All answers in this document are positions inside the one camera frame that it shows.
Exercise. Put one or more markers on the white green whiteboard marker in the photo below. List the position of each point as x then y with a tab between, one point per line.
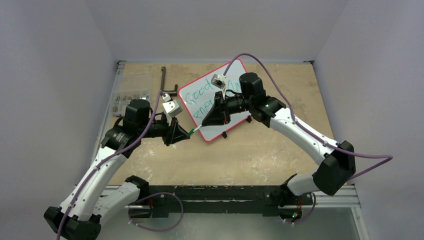
196	128

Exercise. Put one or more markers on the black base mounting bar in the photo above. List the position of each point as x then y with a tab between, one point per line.
266	200

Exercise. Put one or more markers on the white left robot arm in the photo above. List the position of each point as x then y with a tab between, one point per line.
85	211

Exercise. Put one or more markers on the clear plastic screw box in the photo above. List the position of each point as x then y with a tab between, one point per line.
131	87

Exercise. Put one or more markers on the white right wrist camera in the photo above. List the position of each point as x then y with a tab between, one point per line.
219	81

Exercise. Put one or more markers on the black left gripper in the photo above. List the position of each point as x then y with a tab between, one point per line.
174	133

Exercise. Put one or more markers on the dark metal pipe bracket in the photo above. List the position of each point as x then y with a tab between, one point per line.
174	91

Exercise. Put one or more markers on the pink framed whiteboard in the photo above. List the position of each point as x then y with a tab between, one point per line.
198	98

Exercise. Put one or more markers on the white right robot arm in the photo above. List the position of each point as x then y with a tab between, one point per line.
335	167

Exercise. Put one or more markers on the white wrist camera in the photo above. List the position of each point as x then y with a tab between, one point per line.
171	108
219	81

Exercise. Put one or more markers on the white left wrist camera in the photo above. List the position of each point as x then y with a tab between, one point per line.
171	108

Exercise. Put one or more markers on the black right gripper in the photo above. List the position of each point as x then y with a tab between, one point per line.
223	110

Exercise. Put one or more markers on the aluminium frame rail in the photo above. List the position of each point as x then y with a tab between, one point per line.
118	74

